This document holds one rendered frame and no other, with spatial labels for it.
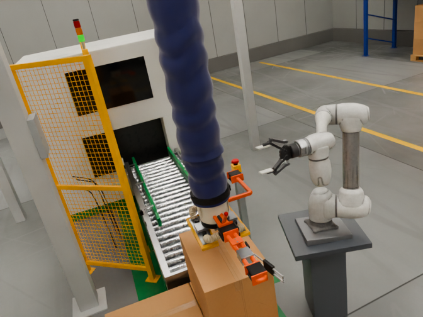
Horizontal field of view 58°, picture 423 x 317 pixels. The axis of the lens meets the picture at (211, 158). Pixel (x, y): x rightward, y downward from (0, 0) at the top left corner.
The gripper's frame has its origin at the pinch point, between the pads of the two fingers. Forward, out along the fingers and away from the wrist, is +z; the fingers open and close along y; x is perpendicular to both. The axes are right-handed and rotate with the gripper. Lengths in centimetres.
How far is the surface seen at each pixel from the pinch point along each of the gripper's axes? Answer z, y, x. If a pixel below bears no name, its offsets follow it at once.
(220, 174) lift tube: 16.5, 10.1, 17.4
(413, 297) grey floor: -116, 158, 13
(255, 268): 23, 32, -34
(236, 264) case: 19, 64, 8
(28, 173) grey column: 130, 19, 126
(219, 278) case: 32, 64, 2
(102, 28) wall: 11, -26, 944
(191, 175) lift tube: 31.5, 7.3, 20.5
